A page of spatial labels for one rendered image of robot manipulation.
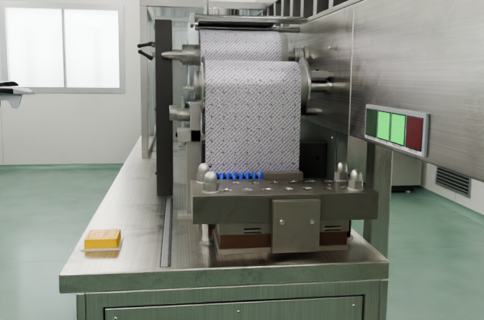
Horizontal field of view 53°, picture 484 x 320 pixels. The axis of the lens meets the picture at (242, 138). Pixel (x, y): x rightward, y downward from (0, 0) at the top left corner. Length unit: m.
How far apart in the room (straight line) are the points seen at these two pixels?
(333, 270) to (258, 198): 0.21
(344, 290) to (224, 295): 0.25
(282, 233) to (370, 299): 0.23
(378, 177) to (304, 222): 0.47
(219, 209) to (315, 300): 0.27
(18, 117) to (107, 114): 1.15
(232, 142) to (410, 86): 0.49
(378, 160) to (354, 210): 0.39
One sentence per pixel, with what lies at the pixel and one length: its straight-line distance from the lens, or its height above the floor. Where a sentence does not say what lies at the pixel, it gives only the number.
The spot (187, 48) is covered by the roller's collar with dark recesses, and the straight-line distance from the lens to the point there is 1.46.
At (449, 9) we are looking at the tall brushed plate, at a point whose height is 1.38.
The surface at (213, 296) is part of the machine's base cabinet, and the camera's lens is 1.02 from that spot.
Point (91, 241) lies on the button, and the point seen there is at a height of 0.92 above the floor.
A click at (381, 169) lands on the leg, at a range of 1.45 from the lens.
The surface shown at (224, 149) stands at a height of 1.10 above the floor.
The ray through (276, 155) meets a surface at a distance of 1.21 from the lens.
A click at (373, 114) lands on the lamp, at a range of 1.01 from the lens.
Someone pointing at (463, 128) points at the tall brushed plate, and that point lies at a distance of 0.74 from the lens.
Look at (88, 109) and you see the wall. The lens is 6.85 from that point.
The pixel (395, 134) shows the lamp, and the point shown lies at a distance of 0.91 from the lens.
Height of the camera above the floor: 1.28
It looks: 7 degrees down
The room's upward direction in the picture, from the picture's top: 1 degrees clockwise
